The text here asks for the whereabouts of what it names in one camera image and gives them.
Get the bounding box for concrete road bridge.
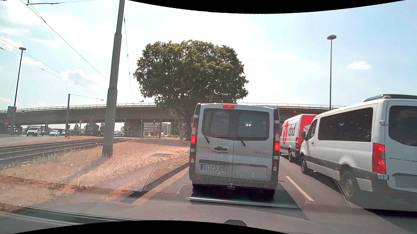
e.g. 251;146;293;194
0;82;346;158

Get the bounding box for thin grey pole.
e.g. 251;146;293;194
64;93;71;138

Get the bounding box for tall grey concrete mast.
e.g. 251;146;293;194
102;0;126;158

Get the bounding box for grey asphalt road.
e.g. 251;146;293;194
129;141;417;220

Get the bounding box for tall lamp post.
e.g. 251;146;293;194
322;34;337;110
5;46;27;135

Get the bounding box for white and red van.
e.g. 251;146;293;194
278;112;317;164

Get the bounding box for white minibus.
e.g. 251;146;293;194
295;88;417;213

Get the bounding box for dry grass verge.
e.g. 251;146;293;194
0;126;192;226

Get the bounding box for car's own bonnet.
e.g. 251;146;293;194
0;180;417;234

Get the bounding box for road markings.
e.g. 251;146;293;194
284;175;316;203

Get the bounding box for tram track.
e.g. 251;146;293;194
0;128;131;182

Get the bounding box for large green tree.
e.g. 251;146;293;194
129;36;252;144

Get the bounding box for silver van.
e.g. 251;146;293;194
186;101;284;202

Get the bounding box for overhead wires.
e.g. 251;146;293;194
0;0;141;103

